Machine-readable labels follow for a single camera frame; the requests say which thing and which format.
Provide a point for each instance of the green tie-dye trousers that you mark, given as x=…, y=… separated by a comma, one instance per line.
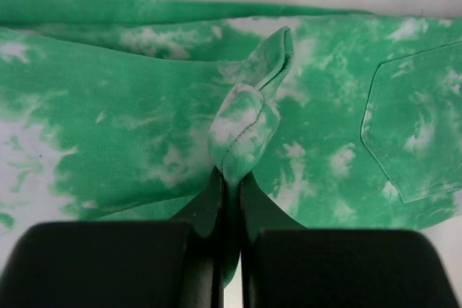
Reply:
x=120, y=109

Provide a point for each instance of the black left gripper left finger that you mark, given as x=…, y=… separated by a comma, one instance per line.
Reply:
x=176, y=262

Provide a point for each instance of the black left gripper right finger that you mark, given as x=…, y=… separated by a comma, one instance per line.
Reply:
x=285, y=264

